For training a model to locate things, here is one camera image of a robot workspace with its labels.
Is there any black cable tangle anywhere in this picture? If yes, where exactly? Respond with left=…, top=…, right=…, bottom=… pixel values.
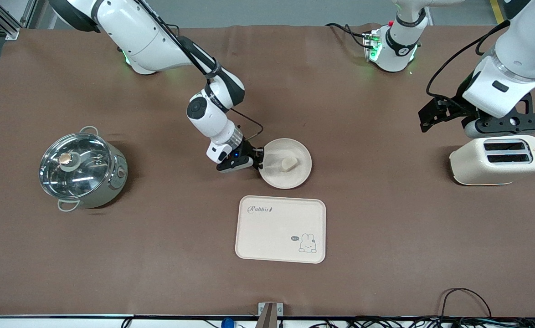
left=308, top=316, right=535, bottom=328

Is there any brown table cover mat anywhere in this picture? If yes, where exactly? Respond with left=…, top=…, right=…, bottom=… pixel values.
left=0, top=24, right=535, bottom=318

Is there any steel electric cooking pot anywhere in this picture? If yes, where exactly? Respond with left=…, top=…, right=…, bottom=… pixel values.
left=40, top=126, right=129, bottom=213

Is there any glass pot lid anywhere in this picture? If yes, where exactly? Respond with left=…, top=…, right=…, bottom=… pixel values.
left=39, top=132, right=113, bottom=201

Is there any cream two-slot toaster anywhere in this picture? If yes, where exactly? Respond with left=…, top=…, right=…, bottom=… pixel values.
left=449, top=133, right=535, bottom=186

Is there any aluminium frame profile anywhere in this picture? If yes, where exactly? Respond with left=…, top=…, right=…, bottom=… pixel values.
left=0, top=0, right=39, bottom=41

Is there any cream round plate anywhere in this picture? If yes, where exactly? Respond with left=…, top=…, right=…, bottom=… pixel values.
left=258, top=138, right=313, bottom=190

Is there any grey metal camera bracket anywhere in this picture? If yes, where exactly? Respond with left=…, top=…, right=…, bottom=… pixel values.
left=257, top=302, right=284, bottom=328

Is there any cream tray with rabbit print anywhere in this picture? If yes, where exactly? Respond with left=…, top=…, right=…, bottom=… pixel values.
left=235, top=195, right=327, bottom=264

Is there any black left arm base cable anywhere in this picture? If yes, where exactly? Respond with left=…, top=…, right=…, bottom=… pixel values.
left=325, top=22, right=369, bottom=49

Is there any black looped cable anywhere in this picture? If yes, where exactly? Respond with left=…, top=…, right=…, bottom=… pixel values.
left=440, top=287, right=492, bottom=320

